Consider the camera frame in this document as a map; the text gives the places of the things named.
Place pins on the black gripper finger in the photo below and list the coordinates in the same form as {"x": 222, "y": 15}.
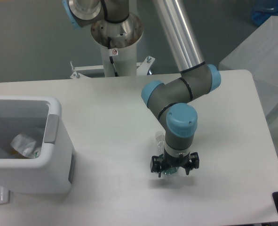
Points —
{"x": 191, "y": 162}
{"x": 157, "y": 165}

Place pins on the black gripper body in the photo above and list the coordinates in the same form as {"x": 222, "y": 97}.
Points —
{"x": 171, "y": 163}

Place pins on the clear bottle with green label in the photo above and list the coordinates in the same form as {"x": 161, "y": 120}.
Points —
{"x": 160, "y": 140}

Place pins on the white plastic wrapper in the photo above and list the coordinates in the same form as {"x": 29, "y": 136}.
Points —
{"x": 29, "y": 145}

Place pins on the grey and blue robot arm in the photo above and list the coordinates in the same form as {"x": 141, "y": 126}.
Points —
{"x": 169, "y": 102}

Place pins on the white trash can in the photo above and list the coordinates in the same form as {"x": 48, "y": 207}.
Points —
{"x": 52, "y": 171}

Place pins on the blue plastic bag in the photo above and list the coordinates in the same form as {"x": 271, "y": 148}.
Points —
{"x": 263, "y": 10}

